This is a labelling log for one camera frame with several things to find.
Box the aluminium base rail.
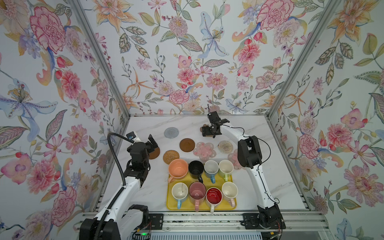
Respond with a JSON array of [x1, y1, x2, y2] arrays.
[[73, 209, 334, 240]]

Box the cream mug pink handle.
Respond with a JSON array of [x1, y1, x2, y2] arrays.
[[222, 182, 239, 208]]

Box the white mug green handle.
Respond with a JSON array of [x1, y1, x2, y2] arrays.
[[218, 160, 234, 182]]

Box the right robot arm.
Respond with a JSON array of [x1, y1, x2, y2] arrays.
[[202, 112, 285, 231]]

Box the brown paw coaster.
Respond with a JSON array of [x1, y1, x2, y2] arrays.
[[200, 124, 215, 138]]

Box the black mug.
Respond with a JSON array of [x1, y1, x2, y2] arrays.
[[188, 161, 204, 183]]

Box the yellow tray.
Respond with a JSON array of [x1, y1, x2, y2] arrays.
[[166, 173, 225, 212]]

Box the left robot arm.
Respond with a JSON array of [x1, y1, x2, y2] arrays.
[[79, 132, 159, 240]]

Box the woven rattan round coaster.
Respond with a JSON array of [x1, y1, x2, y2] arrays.
[[163, 150, 180, 165]]

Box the dark brown round coaster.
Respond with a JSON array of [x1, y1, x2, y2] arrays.
[[179, 138, 196, 153]]

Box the orange mug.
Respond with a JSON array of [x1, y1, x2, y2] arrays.
[[168, 159, 189, 183]]

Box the cream mug blue handle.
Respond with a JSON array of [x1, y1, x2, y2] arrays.
[[171, 183, 189, 210]]

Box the white mug blue handle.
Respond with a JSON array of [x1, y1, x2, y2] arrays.
[[204, 160, 219, 184]]

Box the patterned round white coaster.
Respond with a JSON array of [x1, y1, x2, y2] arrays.
[[218, 141, 234, 154]]

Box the dusty pink mug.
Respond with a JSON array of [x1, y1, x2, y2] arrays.
[[189, 182, 207, 212]]

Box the grey round coaster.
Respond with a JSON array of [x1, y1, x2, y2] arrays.
[[164, 127, 179, 139]]

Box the brown wooden round coaster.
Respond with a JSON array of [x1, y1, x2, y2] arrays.
[[149, 147, 161, 160]]

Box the red interior white mug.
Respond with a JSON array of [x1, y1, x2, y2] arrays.
[[206, 187, 223, 214]]

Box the pink flower coaster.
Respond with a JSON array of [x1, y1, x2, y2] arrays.
[[193, 142, 217, 162], [228, 149, 243, 170]]

